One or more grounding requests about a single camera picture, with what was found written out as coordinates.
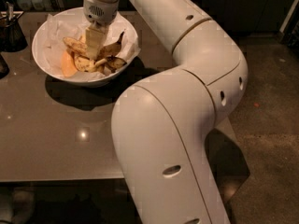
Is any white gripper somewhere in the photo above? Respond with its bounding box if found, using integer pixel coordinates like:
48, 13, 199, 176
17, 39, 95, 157
83, 0, 119, 60

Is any long spotted banana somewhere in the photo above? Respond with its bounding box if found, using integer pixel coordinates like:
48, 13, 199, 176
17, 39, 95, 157
63, 33, 124, 60

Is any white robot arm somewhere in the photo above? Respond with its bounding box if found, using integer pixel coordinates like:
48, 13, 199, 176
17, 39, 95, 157
83, 0, 248, 224

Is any white ceramic bowl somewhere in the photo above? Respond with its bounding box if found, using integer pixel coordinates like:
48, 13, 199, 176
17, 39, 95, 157
32, 7, 140, 87

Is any white paper liner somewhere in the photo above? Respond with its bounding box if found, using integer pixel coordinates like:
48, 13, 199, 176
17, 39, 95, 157
43, 12, 142, 82

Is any black mesh utensil holder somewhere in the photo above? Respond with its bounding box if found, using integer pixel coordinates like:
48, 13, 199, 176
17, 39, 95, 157
0, 2, 28, 52

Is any dark round object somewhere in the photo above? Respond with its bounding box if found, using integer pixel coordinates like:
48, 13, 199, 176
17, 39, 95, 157
0, 54, 9, 79

